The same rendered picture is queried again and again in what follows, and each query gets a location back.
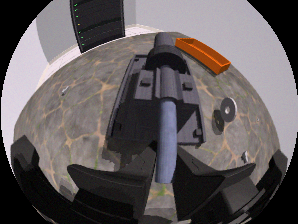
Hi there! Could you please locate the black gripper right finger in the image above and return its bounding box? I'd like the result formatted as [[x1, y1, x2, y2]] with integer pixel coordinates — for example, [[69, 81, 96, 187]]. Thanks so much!
[[172, 144, 255, 222]]

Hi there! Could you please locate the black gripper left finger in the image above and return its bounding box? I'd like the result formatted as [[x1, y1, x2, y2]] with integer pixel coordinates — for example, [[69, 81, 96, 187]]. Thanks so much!
[[67, 140, 157, 222]]

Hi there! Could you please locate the orange rectangular tray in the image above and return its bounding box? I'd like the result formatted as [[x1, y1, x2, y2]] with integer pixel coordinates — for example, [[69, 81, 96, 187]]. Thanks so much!
[[174, 37, 230, 75]]

